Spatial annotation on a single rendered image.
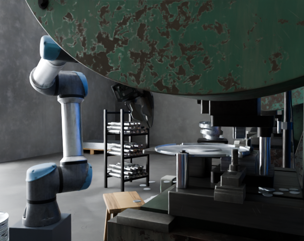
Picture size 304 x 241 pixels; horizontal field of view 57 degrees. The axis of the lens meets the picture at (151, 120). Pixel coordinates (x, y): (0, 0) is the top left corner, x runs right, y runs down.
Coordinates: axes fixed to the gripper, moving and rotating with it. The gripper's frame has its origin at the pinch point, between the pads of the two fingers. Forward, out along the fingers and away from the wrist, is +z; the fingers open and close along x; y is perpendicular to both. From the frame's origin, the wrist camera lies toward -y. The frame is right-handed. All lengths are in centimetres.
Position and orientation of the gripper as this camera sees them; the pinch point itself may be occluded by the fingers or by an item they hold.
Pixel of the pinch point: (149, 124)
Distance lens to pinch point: 83.9
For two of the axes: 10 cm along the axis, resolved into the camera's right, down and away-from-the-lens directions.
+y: -3.9, 0.2, -9.2
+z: 3.9, 9.1, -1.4
